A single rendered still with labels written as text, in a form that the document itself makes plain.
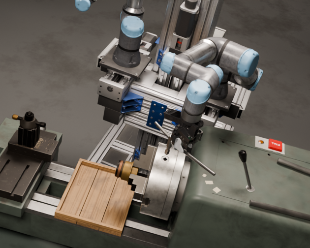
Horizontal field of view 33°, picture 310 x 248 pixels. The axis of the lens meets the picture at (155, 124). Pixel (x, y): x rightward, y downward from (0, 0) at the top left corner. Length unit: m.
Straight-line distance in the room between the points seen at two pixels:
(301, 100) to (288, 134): 0.63
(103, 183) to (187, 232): 0.54
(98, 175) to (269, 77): 3.21
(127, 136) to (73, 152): 0.43
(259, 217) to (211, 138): 0.44
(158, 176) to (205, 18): 0.97
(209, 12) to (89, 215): 1.17
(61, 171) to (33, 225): 0.29
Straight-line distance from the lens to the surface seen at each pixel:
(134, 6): 2.75
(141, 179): 2.20
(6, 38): 5.10
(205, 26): 2.72
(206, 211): 2.02
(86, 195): 2.39
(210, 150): 2.20
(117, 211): 2.35
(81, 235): 2.37
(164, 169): 2.10
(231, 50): 2.16
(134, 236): 2.30
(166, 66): 1.84
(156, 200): 2.12
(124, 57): 2.72
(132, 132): 3.82
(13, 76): 4.59
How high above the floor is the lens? 2.64
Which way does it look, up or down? 38 degrees down
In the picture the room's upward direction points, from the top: 14 degrees clockwise
